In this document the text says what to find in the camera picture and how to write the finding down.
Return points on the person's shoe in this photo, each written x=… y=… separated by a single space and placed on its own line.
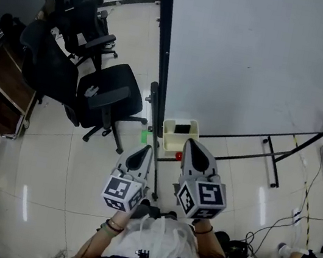
x=169 y=214
x=144 y=210

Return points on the wooden desk cabinet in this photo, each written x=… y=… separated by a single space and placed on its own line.
x=4 y=82

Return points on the person's right shoe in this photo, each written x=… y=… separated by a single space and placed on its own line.
x=169 y=214

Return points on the black rectangular block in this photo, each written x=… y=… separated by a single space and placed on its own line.
x=182 y=129

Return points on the person's right forearm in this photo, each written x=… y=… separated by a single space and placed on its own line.
x=208 y=248

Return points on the empty black office chair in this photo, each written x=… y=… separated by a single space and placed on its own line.
x=112 y=84

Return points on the green floor tape mark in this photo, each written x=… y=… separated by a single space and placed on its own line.
x=145 y=136

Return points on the person's left shoe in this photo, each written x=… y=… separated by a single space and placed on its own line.
x=144 y=210

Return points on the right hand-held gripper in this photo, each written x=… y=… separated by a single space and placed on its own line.
x=203 y=199

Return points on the person's left forearm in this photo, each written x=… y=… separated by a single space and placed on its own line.
x=91 y=247

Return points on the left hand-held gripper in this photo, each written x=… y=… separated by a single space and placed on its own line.
x=121 y=192

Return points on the white power strip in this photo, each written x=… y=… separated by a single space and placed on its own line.
x=296 y=217

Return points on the black waist device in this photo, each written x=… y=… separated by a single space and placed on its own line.
x=230 y=247

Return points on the black wrist band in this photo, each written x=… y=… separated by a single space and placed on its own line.
x=203 y=231

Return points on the black mesh office chair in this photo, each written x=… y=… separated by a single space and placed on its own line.
x=80 y=27

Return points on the large white board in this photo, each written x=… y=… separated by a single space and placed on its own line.
x=253 y=64

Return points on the cream plastic bin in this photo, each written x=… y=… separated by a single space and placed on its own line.
x=173 y=141

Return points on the small red round object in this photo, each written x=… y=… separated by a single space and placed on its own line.
x=179 y=156

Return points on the person's white shirt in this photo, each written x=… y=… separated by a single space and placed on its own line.
x=160 y=239

